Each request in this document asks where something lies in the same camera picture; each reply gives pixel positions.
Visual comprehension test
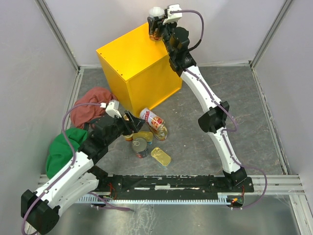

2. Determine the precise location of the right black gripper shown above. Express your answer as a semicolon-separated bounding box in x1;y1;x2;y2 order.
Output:
147;17;176;58

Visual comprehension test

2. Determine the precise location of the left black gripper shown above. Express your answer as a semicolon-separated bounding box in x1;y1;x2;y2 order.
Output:
105;110;146;145

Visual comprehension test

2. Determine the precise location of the white porridge can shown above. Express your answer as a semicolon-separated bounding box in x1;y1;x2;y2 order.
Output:
147;6;164;41
139;108;165;131

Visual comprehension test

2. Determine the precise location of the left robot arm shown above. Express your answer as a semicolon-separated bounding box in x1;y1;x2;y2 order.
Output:
21;111;144;235

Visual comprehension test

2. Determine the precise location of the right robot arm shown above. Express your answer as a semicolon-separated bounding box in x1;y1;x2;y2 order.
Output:
147;17;254;192

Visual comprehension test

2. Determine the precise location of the rectangular gold tin middle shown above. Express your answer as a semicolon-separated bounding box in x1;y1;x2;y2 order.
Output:
124;131;154;145

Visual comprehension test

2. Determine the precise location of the rectangular gold tin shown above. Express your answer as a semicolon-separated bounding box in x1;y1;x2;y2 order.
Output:
151;147;172;168
124;131;154;145

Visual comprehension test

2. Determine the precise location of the round dark can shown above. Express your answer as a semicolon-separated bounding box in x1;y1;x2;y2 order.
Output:
132;138;148;159

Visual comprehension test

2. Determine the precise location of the oval gold tin on floor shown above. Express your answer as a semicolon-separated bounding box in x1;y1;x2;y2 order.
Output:
149;125;168;141

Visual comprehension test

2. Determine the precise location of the rectangular gold tin front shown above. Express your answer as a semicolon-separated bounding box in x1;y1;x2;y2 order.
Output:
151;147;172;168

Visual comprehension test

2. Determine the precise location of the yellow wooden cabinet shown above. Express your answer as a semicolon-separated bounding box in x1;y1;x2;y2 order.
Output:
96;23;182;117

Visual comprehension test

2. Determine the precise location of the red cloth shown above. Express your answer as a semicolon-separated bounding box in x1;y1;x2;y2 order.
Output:
70;87;117;129

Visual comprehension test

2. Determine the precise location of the green cloth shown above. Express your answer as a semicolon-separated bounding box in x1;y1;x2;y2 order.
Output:
45;128;88;179

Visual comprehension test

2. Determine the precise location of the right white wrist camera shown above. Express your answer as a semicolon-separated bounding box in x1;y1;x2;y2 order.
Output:
163;4;182;24

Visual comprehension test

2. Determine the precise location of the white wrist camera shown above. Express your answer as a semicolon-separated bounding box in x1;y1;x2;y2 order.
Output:
100;99;122;118
163;4;182;24

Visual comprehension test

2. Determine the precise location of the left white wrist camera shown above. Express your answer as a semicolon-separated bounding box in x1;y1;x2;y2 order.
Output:
100;99;122;118

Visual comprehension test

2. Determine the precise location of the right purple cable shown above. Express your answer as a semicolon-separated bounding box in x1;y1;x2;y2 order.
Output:
171;9;205;49

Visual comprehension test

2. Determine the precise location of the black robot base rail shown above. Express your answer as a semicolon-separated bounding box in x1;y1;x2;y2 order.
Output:
88;166;254;202

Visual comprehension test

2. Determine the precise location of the slotted cable duct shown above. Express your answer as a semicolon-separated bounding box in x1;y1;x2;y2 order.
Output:
75;192;233;204

